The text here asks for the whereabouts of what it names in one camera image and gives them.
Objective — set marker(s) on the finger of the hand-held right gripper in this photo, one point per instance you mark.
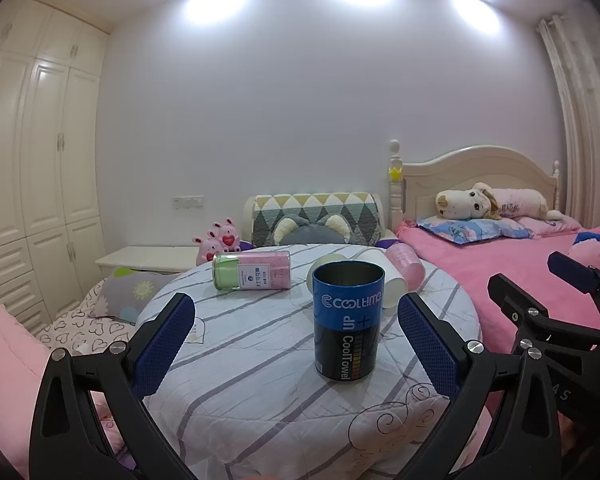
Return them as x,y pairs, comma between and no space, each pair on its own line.
517,302
574,271

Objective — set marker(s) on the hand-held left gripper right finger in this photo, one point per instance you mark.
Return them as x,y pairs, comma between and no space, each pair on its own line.
428,347

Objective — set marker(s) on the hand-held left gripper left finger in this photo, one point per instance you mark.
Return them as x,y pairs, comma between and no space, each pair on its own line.
162,347

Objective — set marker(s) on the blue and black tin cup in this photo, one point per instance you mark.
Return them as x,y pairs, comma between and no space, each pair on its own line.
348,325

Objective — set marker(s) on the white paper cup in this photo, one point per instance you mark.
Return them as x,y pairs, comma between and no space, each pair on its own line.
392,280
322,266

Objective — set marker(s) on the pink plastic cup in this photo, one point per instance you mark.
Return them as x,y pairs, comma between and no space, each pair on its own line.
406,262

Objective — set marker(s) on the pink bed blanket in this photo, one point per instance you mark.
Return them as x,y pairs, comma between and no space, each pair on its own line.
500,265

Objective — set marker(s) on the pink pillow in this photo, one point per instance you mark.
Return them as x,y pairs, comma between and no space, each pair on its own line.
545,225

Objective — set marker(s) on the grey flower pillow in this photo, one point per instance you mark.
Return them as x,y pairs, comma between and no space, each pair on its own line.
130,292

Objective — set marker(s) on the heart printed bed sheet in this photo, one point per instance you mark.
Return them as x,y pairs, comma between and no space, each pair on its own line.
87,330

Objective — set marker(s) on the blue floral pillow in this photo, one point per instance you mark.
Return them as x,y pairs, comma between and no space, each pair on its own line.
475,230

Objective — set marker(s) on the white nightstand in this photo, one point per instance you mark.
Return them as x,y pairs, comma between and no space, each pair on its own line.
145,257

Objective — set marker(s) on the striped white tablecloth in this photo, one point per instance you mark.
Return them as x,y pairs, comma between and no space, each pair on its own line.
260,370

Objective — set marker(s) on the white plush dog toy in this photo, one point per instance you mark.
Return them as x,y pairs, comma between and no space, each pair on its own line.
480,202

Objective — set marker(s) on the green and pink canister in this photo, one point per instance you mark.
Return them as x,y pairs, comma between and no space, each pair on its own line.
252,270

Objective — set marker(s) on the pink bunny plush toy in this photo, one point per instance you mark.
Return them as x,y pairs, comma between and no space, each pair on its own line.
219,240

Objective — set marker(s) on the cream bed headboard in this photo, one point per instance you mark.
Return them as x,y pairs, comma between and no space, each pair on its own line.
480,180

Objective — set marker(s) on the triangle patterned quilted cushion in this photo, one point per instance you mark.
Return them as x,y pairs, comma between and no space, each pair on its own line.
360,215

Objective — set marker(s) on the cream curtain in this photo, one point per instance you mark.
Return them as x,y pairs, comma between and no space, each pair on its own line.
580,120

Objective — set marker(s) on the light pink quilt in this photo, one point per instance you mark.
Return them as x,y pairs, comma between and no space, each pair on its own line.
10,360

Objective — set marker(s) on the grey bear pillow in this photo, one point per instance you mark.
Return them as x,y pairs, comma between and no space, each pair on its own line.
310,232

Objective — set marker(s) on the yellow star sticker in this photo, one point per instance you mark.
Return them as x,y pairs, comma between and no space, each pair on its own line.
395,173

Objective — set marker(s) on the cream wardrobe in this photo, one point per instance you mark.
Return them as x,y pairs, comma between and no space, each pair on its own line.
35,175

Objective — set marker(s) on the white wall socket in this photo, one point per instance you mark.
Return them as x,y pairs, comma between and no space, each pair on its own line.
188,202

